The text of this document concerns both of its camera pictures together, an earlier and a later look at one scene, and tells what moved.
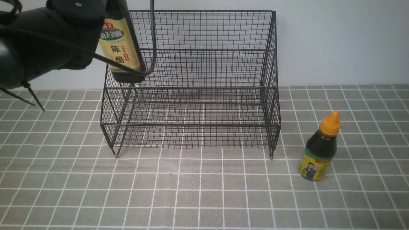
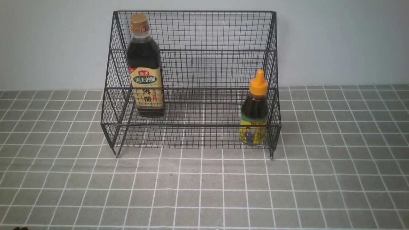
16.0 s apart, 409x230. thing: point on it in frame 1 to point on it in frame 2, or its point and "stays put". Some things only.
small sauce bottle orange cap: (320, 149) to (255, 112)
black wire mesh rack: (211, 82) stays put
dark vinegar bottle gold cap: (118, 39) to (144, 60)
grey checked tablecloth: (57, 171) stays put
